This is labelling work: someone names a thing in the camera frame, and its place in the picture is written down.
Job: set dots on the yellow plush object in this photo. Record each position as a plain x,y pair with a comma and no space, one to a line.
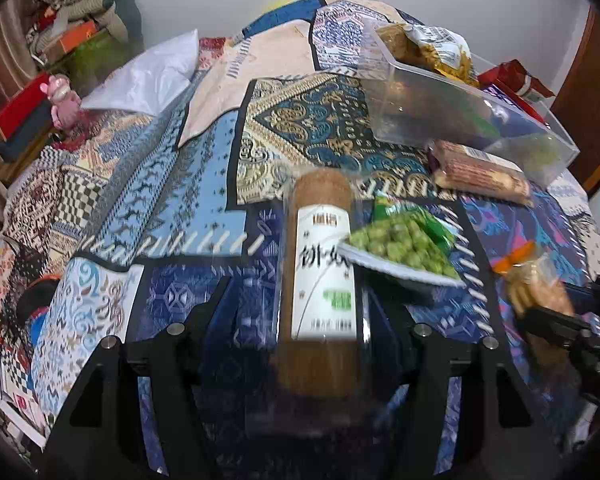
275,4

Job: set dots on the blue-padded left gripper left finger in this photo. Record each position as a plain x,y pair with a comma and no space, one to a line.
211,325

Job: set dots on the red gift box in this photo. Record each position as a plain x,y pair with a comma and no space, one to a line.
21,105

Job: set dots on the red snack bag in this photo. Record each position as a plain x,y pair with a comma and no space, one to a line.
512,79

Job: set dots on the pile of plush toys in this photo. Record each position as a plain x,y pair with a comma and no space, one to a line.
121,18

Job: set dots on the orange box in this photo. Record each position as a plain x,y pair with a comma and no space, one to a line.
68,41

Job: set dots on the round biscuit roll pack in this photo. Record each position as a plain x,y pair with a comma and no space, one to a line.
319,369

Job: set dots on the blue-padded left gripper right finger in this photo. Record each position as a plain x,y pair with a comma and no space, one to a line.
391,324

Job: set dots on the patchwork blue bed quilt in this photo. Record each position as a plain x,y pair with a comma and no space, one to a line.
128,226

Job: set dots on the pink plush toy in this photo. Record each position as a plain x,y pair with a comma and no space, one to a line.
64,100

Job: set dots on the brown wooden wardrobe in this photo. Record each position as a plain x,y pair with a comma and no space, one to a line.
577,106

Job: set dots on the long wafer biscuit pack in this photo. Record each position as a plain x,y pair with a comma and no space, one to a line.
460,168

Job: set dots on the green peas snack bag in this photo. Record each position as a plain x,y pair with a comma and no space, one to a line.
404,241

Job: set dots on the white pillow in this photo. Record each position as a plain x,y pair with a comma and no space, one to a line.
150,81

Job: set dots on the green patterned box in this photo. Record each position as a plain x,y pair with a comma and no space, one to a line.
89,64

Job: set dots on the clear plastic storage bin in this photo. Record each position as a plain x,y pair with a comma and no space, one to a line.
411,106

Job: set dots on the french fries snack bag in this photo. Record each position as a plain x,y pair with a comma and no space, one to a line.
444,51

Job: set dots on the ridged biscuit clear pack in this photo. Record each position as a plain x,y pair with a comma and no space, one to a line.
531,281

